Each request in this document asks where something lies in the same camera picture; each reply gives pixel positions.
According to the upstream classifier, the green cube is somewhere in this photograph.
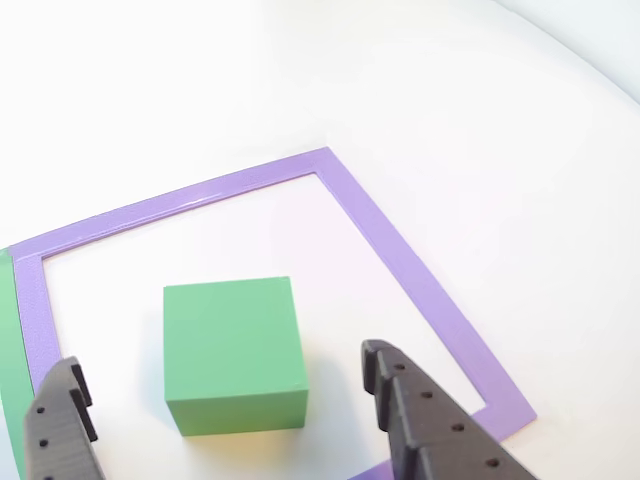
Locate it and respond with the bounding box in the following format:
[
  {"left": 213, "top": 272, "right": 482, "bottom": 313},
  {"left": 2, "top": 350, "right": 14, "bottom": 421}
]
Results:
[{"left": 162, "top": 275, "right": 310, "bottom": 437}]

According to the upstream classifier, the green square frame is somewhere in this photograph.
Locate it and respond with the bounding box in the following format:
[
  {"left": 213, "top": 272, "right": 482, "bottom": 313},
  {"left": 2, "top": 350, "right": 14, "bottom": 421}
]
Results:
[{"left": 0, "top": 247, "right": 36, "bottom": 480}]

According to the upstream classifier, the purple square frame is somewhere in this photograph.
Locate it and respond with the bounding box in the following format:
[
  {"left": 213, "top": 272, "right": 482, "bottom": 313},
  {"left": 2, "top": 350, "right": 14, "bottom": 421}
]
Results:
[{"left": 8, "top": 146, "right": 539, "bottom": 480}]

